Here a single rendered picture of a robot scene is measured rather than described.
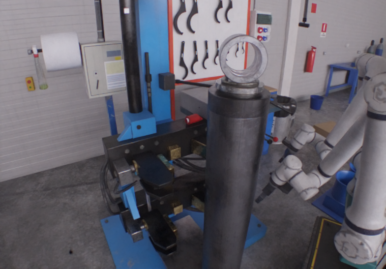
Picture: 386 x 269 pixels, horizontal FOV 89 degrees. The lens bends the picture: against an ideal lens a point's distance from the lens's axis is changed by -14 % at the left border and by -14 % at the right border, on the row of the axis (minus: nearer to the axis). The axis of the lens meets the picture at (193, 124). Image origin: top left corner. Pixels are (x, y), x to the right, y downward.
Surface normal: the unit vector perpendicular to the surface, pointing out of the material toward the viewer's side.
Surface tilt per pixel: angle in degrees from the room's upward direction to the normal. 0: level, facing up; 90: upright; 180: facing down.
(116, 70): 90
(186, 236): 0
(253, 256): 0
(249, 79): 90
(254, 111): 90
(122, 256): 0
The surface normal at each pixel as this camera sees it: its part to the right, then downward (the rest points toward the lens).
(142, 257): 0.00, -0.91
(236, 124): -0.20, 0.40
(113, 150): 0.52, 0.36
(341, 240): -0.89, 0.26
